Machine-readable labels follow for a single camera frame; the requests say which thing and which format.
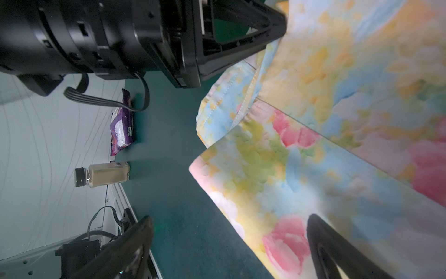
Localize brown capped bottle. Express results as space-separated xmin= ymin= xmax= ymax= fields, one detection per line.
xmin=74 ymin=162 xmax=130 ymax=188

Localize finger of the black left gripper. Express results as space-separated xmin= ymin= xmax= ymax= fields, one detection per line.
xmin=193 ymin=1 xmax=287 ymax=80

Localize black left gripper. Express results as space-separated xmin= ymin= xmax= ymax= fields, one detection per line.
xmin=1 ymin=1 xmax=201 ymax=88

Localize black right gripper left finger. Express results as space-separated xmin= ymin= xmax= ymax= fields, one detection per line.
xmin=70 ymin=216 xmax=154 ymax=279

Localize pastel floral skirt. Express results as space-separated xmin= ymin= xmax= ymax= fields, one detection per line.
xmin=189 ymin=1 xmax=446 ymax=279

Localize purple snack packet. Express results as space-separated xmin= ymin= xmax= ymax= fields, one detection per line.
xmin=109 ymin=108 xmax=134 ymax=156

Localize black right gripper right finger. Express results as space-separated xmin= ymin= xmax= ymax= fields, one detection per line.
xmin=307 ymin=214 xmax=392 ymax=279

